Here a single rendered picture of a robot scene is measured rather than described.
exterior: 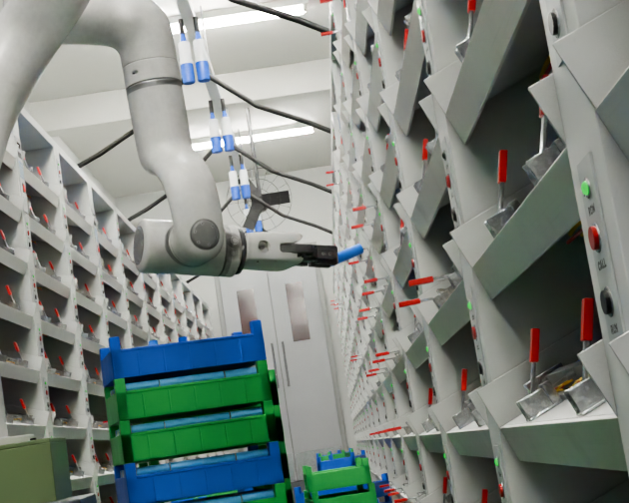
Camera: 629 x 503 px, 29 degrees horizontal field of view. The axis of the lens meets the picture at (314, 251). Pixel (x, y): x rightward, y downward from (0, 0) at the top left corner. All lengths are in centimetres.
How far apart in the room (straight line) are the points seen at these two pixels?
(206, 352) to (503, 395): 102
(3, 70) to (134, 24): 24
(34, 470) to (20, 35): 64
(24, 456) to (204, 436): 78
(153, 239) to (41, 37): 34
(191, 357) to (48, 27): 78
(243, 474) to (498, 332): 101
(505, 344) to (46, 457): 61
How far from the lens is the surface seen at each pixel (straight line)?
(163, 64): 195
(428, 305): 216
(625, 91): 73
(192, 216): 183
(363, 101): 296
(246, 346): 239
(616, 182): 78
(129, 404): 234
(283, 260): 194
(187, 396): 236
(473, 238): 147
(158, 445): 234
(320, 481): 385
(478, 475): 216
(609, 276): 81
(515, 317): 147
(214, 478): 236
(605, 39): 80
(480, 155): 150
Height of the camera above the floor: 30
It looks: 9 degrees up
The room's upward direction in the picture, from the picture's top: 9 degrees counter-clockwise
